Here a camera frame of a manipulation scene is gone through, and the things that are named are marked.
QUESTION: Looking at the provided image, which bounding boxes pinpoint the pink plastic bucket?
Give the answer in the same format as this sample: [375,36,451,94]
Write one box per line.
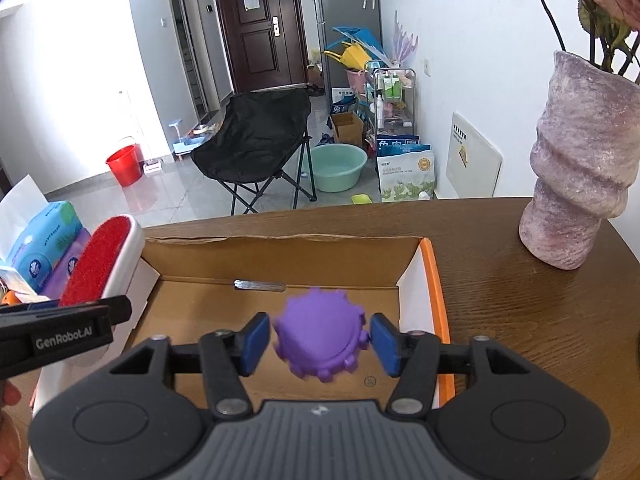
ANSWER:
[346,67,371,96]

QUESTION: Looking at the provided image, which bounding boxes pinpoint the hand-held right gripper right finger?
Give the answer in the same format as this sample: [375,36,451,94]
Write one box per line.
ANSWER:
[369,312,533,418]

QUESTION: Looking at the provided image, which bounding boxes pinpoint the yellow plastic dustpan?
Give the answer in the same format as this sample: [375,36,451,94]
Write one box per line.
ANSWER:
[325,42,368,73]

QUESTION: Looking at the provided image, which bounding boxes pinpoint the blue plastic dustpan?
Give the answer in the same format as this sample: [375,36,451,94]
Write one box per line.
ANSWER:
[332,25,386,61]

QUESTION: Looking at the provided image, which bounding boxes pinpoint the white flat mop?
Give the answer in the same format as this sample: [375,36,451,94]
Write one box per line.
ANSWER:
[119,89,164,173]

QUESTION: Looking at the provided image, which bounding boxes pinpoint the lilac wing-shaped ornament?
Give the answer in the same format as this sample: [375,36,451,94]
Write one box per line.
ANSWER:
[392,10,420,63]

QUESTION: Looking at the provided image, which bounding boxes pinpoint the blue and white sack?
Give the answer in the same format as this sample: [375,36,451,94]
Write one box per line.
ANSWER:
[331,87,357,116]

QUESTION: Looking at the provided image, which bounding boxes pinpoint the red and white lint brush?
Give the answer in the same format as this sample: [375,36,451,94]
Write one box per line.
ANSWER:
[59,214,147,311]

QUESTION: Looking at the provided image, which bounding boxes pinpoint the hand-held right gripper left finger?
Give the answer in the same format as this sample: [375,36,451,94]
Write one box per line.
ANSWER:
[107,311,273,421]

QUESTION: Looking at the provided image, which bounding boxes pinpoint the blue feed bag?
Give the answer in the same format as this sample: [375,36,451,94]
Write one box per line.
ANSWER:
[376,132,421,153]

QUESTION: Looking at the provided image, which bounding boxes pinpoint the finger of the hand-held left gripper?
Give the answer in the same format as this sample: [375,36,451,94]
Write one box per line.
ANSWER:
[0,296,134,330]

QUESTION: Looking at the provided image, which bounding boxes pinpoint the white and green feed bag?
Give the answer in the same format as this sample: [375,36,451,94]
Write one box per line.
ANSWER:
[380,149,438,203]

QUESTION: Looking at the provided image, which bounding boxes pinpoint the green plastic basin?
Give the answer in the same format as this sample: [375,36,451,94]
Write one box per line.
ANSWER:
[299,143,368,193]

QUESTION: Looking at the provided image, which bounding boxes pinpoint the black folding chair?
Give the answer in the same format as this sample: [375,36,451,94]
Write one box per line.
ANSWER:
[191,89,318,216]

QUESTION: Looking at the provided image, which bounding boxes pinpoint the white rectangular board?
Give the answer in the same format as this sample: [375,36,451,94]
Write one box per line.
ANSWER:
[445,111,503,198]

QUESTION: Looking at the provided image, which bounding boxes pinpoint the person's left hand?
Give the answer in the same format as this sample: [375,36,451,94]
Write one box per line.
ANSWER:
[0,381,27,480]

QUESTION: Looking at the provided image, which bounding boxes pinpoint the metal wire storage rack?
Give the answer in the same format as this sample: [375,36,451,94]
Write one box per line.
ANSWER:
[364,60,417,146]

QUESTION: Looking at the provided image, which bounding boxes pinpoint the blue tissue pack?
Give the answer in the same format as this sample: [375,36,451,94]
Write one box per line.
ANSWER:
[0,175,83,293]

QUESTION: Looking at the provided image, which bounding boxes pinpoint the dark brown entrance door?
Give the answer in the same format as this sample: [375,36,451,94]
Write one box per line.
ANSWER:
[211,0,310,96]

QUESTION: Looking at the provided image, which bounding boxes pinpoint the blue pet feeder stand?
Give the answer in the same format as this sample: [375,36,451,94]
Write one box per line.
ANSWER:
[170,117,211,161]

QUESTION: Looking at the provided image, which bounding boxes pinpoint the small silver metal comb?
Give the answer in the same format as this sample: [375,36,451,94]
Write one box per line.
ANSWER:
[234,280,287,294]

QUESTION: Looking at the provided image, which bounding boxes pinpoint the open cardboard carton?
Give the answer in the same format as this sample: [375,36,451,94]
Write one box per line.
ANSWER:
[330,111,366,148]

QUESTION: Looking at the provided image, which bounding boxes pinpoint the red plastic bucket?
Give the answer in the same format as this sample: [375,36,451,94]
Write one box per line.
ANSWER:
[105,136,143,188]

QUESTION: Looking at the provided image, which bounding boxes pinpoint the orange-edged cardboard box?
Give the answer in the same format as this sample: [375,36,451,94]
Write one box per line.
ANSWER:
[27,232,457,480]

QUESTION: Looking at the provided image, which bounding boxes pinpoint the mottled lilac ceramic vase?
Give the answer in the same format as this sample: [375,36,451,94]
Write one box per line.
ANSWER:
[518,50,640,271]

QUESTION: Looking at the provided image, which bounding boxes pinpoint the purple gear-shaped lid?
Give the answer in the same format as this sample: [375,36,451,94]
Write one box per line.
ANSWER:
[271,287,373,383]

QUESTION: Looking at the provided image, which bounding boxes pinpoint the purple tissue pack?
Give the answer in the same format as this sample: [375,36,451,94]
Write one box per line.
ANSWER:
[37,227,93,298]

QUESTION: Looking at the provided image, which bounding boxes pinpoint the grey refrigerator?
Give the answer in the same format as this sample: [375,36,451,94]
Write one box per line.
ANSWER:
[305,0,383,86]

